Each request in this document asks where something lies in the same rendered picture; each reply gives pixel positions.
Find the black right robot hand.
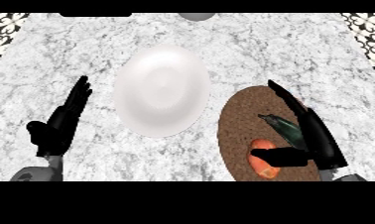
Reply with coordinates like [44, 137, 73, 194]
[249, 79, 350, 171]

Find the grey round object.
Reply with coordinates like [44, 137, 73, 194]
[177, 12, 217, 22]

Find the white oval plate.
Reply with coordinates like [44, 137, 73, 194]
[112, 44, 212, 139]

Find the brown round placemat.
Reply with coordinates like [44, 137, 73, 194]
[217, 85, 324, 182]

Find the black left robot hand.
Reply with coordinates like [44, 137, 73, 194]
[25, 75, 94, 158]

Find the dark green eggplant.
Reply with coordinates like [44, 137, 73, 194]
[257, 113, 307, 150]

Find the orange carrot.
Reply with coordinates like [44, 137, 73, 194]
[246, 139, 282, 180]

